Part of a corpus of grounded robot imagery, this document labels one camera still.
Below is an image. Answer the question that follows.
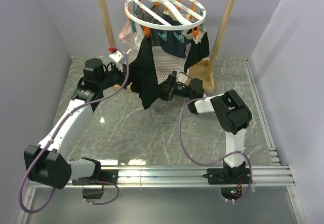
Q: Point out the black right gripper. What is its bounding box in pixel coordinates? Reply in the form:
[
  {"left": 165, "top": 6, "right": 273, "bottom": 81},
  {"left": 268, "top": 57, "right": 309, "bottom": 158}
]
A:
[{"left": 152, "top": 75, "right": 194, "bottom": 102}]

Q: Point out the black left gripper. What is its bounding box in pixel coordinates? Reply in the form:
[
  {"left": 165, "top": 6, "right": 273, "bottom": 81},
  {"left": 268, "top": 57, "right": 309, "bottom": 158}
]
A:
[{"left": 98, "top": 62, "right": 139, "bottom": 91}]

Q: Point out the black boxer underwear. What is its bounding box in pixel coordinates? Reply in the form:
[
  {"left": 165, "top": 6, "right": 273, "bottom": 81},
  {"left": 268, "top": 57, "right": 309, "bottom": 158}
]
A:
[{"left": 128, "top": 37, "right": 166, "bottom": 109}]

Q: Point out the white round clip hanger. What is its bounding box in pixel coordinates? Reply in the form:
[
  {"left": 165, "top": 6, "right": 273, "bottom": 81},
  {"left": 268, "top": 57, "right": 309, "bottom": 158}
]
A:
[{"left": 124, "top": 0, "right": 207, "bottom": 38}]

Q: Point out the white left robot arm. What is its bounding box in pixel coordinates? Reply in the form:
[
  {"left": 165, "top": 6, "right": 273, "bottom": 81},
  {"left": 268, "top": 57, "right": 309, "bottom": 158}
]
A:
[{"left": 23, "top": 54, "right": 129, "bottom": 189}]

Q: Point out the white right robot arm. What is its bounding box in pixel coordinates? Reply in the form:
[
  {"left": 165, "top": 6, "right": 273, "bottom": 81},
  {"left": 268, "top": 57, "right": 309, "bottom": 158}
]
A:
[{"left": 158, "top": 72, "right": 252, "bottom": 184}]

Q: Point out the pink white hanging underwear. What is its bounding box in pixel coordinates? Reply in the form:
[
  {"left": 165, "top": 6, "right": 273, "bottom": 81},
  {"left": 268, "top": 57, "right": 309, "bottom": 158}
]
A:
[{"left": 118, "top": 21, "right": 144, "bottom": 54}]

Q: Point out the navy hanging underwear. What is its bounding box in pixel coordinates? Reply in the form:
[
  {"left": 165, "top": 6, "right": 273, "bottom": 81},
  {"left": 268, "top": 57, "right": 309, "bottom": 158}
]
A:
[{"left": 157, "top": 30, "right": 189, "bottom": 59}]

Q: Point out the black hanging underwear white band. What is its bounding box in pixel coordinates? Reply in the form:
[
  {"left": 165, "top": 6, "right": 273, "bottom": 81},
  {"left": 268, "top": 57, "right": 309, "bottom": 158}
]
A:
[{"left": 184, "top": 28, "right": 210, "bottom": 73}]

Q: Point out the grey striped hanging underwear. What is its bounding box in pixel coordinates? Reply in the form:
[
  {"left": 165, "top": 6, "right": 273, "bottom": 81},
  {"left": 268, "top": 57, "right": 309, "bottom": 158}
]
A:
[{"left": 136, "top": 5, "right": 163, "bottom": 25}]

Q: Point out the white perforated plastic basket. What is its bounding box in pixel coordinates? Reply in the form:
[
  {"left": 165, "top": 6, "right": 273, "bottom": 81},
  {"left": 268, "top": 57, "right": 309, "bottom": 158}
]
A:
[{"left": 152, "top": 47, "right": 186, "bottom": 84}]

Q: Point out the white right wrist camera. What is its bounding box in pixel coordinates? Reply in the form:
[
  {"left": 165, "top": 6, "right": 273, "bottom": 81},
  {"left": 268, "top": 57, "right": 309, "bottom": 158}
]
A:
[{"left": 176, "top": 71, "right": 189, "bottom": 83}]

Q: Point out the wooden hanger rack frame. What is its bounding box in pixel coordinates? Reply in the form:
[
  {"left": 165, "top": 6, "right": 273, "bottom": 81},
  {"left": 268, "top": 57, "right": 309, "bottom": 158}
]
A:
[{"left": 97, "top": 0, "right": 235, "bottom": 90}]

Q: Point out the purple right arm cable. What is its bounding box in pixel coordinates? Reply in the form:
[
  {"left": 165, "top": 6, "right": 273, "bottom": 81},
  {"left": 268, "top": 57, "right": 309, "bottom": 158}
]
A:
[{"left": 178, "top": 72, "right": 254, "bottom": 203}]

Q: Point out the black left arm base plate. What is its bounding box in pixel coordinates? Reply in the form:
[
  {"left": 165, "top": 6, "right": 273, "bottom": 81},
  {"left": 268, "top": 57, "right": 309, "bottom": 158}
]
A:
[{"left": 72, "top": 169, "right": 118, "bottom": 186}]

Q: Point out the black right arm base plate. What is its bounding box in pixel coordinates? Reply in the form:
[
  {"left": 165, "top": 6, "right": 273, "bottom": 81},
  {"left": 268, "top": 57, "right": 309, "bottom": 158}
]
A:
[{"left": 202, "top": 165, "right": 252, "bottom": 185}]

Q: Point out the aluminium mounting rail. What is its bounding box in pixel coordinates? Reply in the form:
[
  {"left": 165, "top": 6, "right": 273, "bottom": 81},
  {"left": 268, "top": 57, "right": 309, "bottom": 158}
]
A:
[{"left": 102, "top": 165, "right": 295, "bottom": 188}]

